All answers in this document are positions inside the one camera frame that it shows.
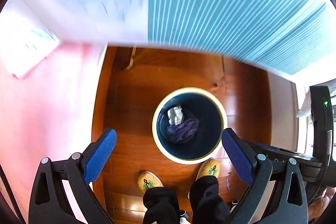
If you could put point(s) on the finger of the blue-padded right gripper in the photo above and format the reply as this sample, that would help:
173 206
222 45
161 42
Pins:
287 204

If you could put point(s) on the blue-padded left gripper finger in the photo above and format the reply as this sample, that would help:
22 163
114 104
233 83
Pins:
49 202

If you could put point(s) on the purple plastic bag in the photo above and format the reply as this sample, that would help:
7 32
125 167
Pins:
187 129

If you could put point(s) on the white paper bag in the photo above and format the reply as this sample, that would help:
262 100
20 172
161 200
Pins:
175 116

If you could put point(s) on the round dark trash bin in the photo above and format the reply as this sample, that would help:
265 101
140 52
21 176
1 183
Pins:
195 103

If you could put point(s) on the person's right hand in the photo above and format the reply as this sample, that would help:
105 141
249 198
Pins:
317 207

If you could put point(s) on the right yellow slipper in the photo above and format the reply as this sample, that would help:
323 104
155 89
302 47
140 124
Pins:
211 167

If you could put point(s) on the pink bed cover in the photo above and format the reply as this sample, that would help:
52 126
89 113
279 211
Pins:
49 113

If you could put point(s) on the teal white patterned tablecloth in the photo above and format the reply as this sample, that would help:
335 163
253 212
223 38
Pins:
294 38

